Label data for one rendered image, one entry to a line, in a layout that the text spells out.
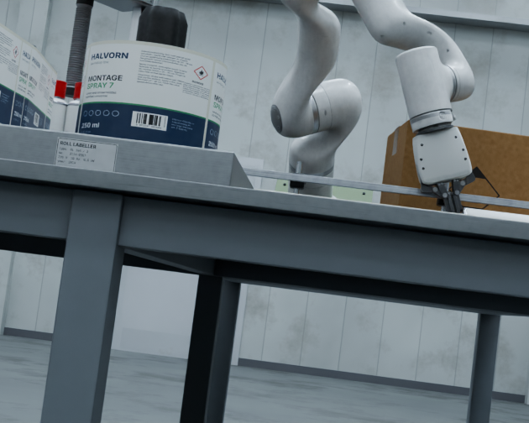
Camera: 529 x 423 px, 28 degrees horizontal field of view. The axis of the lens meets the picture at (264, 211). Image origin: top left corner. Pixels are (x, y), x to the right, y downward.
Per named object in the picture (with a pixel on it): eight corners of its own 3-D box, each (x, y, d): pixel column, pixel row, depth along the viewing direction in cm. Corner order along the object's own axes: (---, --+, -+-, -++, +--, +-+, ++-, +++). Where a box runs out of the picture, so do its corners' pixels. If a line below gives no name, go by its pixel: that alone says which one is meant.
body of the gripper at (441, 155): (456, 122, 209) (470, 178, 207) (405, 134, 209) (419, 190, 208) (462, 116, 201) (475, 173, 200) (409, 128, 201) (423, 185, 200)
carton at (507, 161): (393, 246, 219) (407, 118, 221) (373, 251, 242) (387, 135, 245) (534, 264, 220) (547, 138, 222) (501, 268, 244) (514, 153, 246)
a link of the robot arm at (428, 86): (437, 118, 211) (400, 122, 207) (421, 55, 213) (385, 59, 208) (463, 107, 204) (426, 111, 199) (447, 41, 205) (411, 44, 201)
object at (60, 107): (26, 180, 206) (41, 76, 207) (36, 183, 211) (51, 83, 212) (50, 182, 205) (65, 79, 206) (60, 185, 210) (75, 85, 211)
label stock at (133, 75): (42, 144, 145) (57, 42, 146) (133, 169, 162) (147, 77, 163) (155, 148, 134) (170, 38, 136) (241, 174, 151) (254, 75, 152)
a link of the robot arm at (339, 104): (281, 154, 278) (282, 81, 261) (343, 137, 283) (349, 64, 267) (300, 183, 270) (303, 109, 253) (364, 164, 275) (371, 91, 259)
